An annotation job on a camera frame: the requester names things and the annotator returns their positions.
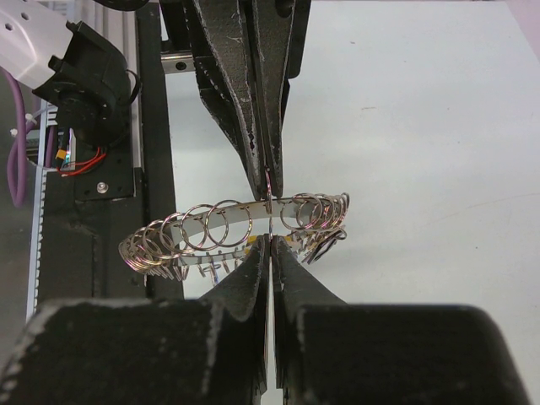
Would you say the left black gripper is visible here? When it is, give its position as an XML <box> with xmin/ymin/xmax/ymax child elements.
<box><xmin>158</xmin><ymin>1</ymin><xmax>311</xmax><ymax>200</ymax></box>

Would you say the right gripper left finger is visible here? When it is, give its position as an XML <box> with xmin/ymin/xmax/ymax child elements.
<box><xmin>1</xmin><ymin>236</ymin><xmax>270</xmax><ymax>404</ymax></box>

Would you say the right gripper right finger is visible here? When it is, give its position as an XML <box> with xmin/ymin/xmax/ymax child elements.
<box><xmin>271</xmin><ymin>237</ymin><xmax>530</xmax><ymax>404</ymax></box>

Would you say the metal key organizer ring disc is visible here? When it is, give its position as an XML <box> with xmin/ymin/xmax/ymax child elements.
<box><xmin>118</xmin><ymin>192</ymin><xmax>350</xmax><ymax>284</ymax></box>

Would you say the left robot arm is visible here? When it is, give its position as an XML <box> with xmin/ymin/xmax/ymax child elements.
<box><xmin>1</xmin><ymin>1</ymin><xmax>311</xmax><ymax>200</ymax></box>

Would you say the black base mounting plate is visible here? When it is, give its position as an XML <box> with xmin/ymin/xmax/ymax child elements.
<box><xmin>27</xmin><ymin>1</ymin><xmax>184</xmax><ymax>313</ymax></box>

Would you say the aluminium front rail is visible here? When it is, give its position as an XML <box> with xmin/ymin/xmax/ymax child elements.
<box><xmin>69</xmin><ymin>1</ymin><xmax>138</xmax><ymax>201</ymax></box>

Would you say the white slotted cable duct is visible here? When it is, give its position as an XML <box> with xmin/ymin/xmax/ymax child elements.
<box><xmin>25</xmin><ymin>102</ymin><xmax>57</xmax><ymax>321</ymax></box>

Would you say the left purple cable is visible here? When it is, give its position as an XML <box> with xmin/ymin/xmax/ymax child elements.
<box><xmin>0</xmin><ymin>69</ymin><xmax>60</xmax><ymax>210</ymax></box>

